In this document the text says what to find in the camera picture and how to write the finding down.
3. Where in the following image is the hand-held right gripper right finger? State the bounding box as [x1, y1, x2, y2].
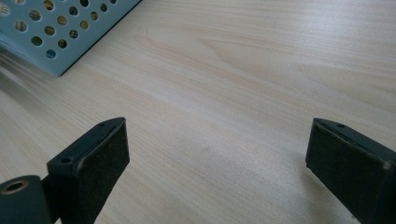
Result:
[304, 117, 396, 224]

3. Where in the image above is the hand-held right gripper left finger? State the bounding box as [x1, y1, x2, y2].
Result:
[46, 117, 131, 224]

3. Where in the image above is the light blue plastic basket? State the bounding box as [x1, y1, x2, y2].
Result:
[0, 0, 143, 77]

